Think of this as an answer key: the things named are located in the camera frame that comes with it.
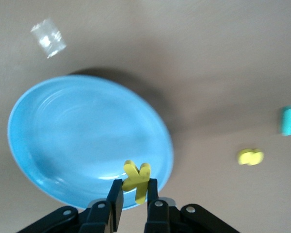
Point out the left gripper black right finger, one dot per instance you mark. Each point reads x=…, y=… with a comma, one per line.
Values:
x=160, y=216

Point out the yellow foam letter k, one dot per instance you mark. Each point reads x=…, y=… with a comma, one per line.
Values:
x=135, y=179

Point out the brown table cover mat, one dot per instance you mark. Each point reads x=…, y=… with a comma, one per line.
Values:
x=208, y=48

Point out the yellow foam letter s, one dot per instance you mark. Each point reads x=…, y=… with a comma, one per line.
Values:
x=251, y=157

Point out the teal foam letter y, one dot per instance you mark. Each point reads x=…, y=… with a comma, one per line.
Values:
x=288, y=121

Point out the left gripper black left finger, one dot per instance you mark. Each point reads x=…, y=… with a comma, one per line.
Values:
x=104, y=216

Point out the blue round plate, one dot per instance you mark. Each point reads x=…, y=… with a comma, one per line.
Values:
x=75, y=133

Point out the small square tape patch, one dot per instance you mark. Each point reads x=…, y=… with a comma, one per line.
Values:
x=48, y=38

